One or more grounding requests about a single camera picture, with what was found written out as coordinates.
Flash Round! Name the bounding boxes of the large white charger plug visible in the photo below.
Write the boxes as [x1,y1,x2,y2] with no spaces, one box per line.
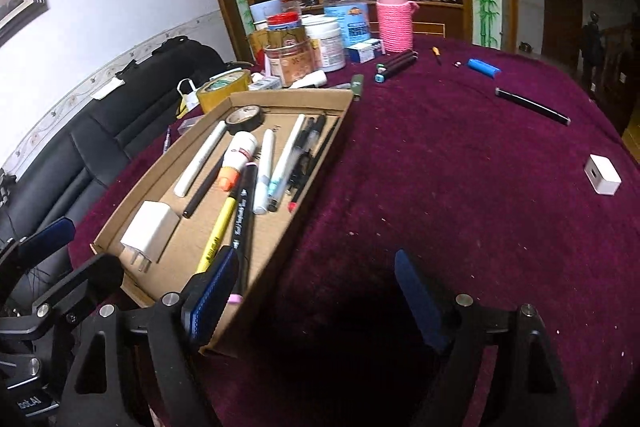
[120,200,180,273]

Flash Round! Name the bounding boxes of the white tube orange cap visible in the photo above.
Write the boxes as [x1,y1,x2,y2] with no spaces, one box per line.
[216,131,257,192]

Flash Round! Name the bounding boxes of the small white cube charger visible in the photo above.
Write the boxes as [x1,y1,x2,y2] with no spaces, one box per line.
[584,154,622,196]

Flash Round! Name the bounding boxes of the yellow pen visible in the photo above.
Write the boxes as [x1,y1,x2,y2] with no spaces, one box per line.
[195,187,239,273]

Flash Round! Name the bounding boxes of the black thin pen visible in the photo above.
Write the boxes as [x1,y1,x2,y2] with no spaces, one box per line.
[182,156,224,219]

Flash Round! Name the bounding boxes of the cardboard tray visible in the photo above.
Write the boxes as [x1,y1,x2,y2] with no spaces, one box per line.
[89,88,356,356]

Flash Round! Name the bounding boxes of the red tipped black pen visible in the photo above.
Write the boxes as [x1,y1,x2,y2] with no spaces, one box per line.
[288,119,341,212]

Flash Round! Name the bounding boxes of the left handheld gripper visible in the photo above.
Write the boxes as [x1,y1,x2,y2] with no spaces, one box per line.
[0,215,126,421]

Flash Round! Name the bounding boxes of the purple velvet tablecloth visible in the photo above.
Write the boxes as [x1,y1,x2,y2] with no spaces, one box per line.
[67,34,640,427]

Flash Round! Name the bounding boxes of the black marker pink cap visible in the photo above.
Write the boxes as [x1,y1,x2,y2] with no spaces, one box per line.
[228,162,258,305]

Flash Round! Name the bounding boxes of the white marker pen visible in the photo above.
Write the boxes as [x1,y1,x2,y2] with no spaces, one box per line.
[174,120,227,198]

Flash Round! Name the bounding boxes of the white pen blue print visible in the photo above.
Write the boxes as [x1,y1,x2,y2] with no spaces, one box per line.
[253,129,274,216]

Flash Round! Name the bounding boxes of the clear gel pen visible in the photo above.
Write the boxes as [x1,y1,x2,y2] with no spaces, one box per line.
[267,114,306,212]

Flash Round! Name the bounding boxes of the black gel pen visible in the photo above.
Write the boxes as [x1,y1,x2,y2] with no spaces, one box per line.
[286,114,326,195]

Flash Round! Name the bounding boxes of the black leather sofa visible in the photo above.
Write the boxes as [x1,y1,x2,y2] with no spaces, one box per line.
[1,36,231,242]

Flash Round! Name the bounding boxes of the black tape roll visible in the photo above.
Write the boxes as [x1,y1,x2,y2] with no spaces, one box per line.
[224,105,265,135]

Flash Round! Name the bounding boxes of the yellow packing tape roll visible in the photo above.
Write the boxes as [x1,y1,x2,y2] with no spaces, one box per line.
[196,68,250,114]

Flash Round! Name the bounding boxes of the green lighter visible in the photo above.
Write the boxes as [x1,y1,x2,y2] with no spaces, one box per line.
[350,74,364,98]

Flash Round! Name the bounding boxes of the black markers pair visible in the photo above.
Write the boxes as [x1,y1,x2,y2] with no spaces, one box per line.
[374,51,419,83]

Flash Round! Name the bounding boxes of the long black stick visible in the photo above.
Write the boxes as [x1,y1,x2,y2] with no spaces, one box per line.
[495,88,570,126]

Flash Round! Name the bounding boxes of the blue lighter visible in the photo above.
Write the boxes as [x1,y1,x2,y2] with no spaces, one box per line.
[466,58,501,78]

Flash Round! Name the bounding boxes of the small yellow-black screwdriver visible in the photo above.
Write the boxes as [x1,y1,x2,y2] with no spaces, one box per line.
[432,46,442,66]

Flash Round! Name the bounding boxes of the blue white small box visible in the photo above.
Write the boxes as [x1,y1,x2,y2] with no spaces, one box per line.
[346,38,385,64]

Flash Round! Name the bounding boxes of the brown jar red lid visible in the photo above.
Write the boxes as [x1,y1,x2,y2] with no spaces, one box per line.
[265,11,316,87]

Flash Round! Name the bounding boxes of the white supplement jar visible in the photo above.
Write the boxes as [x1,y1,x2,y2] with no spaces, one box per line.
[302,15,346,72]

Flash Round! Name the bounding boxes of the pink knit-covered bottle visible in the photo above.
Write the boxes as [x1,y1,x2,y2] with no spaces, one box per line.
[376,0,418,53]

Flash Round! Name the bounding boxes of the clear jar red lid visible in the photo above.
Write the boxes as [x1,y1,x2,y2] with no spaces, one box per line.
[321,0,371,48]

